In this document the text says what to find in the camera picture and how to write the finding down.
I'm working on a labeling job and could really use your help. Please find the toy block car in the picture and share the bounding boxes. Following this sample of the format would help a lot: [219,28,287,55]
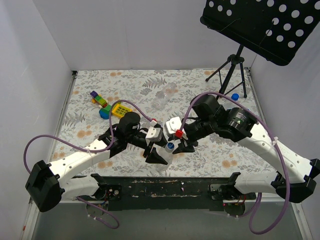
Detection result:
[90,91,108,108]

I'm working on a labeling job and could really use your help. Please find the clear plastic bottle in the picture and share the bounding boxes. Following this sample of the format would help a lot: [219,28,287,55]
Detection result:
[151,82,177,110]
[155,147,174,172]

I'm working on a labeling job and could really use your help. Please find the blue white bottle cap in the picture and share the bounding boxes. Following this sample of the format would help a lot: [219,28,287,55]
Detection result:
[165,142,175,153]

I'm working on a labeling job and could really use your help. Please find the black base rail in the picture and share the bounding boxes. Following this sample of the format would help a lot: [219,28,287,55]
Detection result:
[91,173,256,211]

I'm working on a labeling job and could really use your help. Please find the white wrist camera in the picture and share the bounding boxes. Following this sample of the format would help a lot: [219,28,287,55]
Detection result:
[145,126,163,142]
[164,116,188,140]

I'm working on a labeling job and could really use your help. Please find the black music stand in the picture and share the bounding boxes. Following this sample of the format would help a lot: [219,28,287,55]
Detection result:
[200,0,320,95]

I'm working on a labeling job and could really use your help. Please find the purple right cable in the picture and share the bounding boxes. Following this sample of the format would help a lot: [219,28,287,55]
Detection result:
[176,91,292,235]

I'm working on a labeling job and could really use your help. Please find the purple cable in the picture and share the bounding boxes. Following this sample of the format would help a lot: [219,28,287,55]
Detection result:
[23,99,158,229]
[176,91,292,235]

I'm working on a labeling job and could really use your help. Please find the clear bottle blue label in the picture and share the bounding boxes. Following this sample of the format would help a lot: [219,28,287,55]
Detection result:
[223,93,240,109]

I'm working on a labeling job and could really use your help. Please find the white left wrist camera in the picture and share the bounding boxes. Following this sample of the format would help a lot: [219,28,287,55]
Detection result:
[145,126,163,142]

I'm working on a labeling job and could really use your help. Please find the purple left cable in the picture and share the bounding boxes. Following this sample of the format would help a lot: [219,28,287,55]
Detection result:
[23,99,158,229]

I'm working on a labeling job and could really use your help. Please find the yellow window toy block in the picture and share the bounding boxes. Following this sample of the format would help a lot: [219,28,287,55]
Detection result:
[112,104,133,119]

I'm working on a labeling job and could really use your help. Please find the green blue toy blocks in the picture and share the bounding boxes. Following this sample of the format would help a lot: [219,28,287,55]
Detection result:
[99,101,111,120]

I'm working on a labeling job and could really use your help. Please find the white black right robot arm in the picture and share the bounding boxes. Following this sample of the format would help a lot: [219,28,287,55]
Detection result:
[165,94,320,203]

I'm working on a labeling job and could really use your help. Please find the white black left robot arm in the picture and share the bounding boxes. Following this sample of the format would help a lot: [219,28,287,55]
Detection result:
[25,112,168,213]

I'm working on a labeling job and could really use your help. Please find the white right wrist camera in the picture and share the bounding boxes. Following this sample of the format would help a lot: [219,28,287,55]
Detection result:
[164,116,188,140]

